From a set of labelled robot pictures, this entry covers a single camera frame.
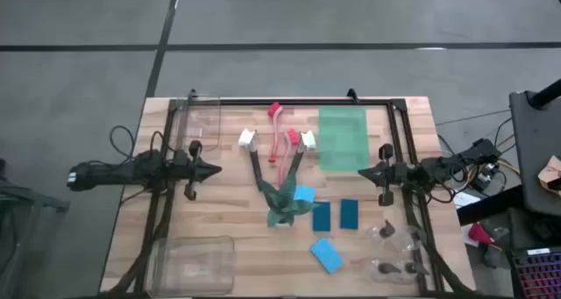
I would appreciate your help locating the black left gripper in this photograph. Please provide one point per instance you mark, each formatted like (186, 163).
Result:
(182, 169)

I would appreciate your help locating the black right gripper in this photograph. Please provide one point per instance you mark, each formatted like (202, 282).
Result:
(401, 174)

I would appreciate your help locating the blue kitchen sponge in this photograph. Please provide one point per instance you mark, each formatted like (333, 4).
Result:
(321, 216)
(349, 214)
(306, 194)
(326, 255)

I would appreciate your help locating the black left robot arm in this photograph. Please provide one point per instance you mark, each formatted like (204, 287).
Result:
(109, 174)

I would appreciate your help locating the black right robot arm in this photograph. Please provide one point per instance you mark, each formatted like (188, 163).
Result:
(438, 172)

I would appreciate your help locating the green translucent plastic bin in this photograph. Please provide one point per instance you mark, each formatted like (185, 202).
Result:
(344, 139)

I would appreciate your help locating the white paper sheet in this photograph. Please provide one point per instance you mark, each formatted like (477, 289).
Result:
(464, 200)

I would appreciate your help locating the large clear plastic bin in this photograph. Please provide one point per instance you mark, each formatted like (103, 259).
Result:
(193, 266)

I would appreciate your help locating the snake plant in white pot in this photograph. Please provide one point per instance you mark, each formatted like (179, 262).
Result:
(285, 202)

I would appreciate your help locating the small electronics box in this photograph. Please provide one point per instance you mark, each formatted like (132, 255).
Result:
(487, 178)

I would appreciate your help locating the red cone-shaped object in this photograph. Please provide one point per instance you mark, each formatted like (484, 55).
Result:
(477, 234)

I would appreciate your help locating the black side table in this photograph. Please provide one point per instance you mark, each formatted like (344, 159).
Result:
(534, 158)

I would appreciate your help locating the brown cardboard piece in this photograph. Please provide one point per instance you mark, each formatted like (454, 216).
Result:
(552, 174)

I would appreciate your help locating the dark grey metal stand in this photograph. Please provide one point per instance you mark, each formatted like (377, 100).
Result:
(26, 198)

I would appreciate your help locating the black pole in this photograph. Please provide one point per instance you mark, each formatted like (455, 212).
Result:
(545, 95)

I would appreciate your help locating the black aluminium table frame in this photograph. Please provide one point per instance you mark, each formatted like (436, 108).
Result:
(285, 102)

